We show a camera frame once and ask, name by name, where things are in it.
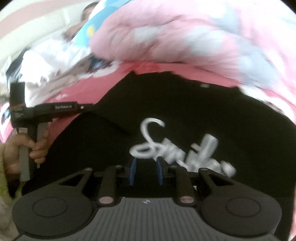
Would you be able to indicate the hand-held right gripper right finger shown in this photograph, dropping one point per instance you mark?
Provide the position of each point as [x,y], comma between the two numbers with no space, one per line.
[160,171]

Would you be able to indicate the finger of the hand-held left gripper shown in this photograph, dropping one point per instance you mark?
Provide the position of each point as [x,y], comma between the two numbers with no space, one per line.
[86,108]

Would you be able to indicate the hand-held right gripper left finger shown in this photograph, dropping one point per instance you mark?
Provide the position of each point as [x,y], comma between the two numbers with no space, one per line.
[133,171]

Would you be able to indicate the black shirt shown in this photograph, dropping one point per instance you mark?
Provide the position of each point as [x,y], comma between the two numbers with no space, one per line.
[208,111]

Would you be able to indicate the person's left forearm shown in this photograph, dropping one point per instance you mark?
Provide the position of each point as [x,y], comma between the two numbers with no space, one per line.
[7,199]

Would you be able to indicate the person's left hand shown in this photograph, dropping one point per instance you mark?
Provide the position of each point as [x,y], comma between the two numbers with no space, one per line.
[12,157]

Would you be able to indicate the white cloth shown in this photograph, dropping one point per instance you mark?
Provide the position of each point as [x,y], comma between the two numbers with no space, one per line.
[46,60]

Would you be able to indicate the blue cartoon print quilt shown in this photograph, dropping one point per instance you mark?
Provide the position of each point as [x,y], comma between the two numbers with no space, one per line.
[90,30]

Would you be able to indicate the pink and white headboard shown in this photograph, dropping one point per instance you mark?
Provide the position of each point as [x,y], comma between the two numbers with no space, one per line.
[27,25]

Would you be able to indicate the pink grey floral quilt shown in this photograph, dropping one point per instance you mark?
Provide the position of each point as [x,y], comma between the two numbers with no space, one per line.
[185,39]

